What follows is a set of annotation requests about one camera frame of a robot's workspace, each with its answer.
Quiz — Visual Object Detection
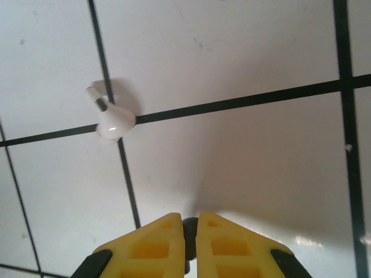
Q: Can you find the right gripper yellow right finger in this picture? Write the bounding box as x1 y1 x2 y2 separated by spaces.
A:
196 210 314 278

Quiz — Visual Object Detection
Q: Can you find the white wireless earbud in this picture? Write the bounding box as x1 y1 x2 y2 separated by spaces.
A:
85 85 137 142

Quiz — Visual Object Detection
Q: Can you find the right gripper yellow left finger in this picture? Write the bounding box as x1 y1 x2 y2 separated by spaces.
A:
72 212 186 278

